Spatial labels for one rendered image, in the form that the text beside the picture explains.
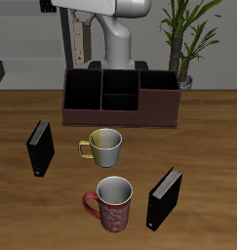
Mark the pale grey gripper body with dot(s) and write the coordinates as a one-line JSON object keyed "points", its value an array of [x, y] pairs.
{"points": [[79, 42]]}

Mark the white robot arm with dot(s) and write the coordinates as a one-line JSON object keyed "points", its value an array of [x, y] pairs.
{"points": [[118, 42]]}

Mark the dark brown desk caddy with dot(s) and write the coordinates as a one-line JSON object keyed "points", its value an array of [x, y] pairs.
{"points": [[157, 107]]}

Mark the black book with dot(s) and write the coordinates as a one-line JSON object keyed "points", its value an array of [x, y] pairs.
{"points": [[42, 153], [164, 205]]}

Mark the black block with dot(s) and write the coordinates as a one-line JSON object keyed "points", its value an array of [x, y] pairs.
{"points": [[47, 6]]}

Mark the green pot plant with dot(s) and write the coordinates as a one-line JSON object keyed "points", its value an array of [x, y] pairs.
{"points": [[176, 42]]}

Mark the yellow and white mug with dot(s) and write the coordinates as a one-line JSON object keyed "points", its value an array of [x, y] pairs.
{"points": [[105, 151]]}

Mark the red patterned mug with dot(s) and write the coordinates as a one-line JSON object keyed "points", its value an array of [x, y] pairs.
{"points": [[114, 213]]}

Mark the black upright post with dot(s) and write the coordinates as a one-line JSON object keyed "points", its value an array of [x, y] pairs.
{"points": [[66, 42]]}

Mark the flat black base plate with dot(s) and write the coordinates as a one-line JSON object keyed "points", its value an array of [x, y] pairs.
{"points": [[141, 64]]}

